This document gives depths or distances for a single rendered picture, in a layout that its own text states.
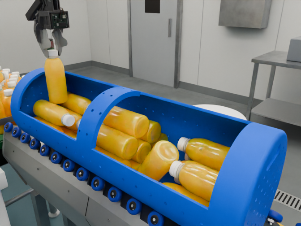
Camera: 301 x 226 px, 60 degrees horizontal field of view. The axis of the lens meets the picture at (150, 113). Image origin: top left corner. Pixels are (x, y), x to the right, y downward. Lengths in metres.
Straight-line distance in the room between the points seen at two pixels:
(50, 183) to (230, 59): 3.53
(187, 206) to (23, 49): 5.41
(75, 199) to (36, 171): 0.25
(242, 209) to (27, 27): 5.53
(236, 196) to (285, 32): 3.47
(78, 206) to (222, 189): 0.56
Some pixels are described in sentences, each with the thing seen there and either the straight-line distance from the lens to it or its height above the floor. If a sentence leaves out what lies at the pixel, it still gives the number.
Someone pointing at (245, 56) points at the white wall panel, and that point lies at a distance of 4.08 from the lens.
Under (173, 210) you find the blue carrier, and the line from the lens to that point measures 0.59.
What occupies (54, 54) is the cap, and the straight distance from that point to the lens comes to 0.99.
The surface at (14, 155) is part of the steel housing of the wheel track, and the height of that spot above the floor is 0.87.
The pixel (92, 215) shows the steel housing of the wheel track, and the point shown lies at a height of 0.86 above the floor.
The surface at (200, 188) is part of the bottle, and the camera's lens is 0.59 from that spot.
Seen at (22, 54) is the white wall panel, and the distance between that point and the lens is 5.77.
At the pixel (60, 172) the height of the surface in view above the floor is 0.92.
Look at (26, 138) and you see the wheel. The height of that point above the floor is 0.97.
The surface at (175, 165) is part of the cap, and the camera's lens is 0.63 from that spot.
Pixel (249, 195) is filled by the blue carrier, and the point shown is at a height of 1.17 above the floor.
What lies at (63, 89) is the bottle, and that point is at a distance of 1.01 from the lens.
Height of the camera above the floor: 1.47
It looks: 23 degrees down
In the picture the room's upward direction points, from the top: straight up
